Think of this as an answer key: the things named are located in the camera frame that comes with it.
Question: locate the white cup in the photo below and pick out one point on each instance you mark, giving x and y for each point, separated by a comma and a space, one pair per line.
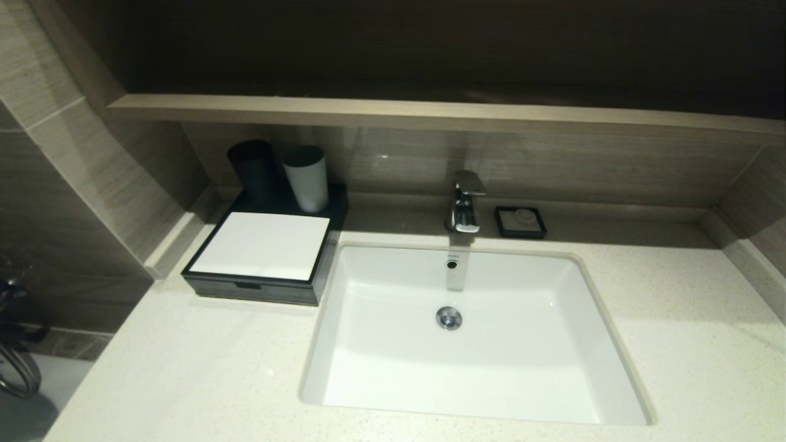
306, 182

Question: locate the black glossy storage box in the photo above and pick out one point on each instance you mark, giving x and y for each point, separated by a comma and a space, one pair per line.
328, 245

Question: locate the chrome sink drain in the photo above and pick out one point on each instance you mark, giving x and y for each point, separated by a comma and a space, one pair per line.
449, 317

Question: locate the white bathtub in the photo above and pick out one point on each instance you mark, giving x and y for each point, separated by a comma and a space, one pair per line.
55, 380

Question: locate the small round soap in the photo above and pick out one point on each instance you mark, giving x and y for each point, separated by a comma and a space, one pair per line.
525, 216

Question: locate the black square soap dish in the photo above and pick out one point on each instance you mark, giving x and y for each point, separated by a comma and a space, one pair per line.
503, 230

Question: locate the black pull-out drawer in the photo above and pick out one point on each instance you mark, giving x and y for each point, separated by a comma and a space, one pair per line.
276, 291

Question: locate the black cup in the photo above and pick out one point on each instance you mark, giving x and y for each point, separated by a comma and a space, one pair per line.
252, 173

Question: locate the chrome faucet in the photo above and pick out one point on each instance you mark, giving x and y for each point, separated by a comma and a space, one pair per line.
465, 205

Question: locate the white ceramic sink basin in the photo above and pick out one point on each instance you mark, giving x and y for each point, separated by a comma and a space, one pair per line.
491, 356

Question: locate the wooden wall shelf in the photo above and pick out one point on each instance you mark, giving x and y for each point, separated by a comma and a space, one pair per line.
430, 115

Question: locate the dark bathtub tap fixture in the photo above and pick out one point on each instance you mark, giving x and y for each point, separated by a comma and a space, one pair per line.
15, 307

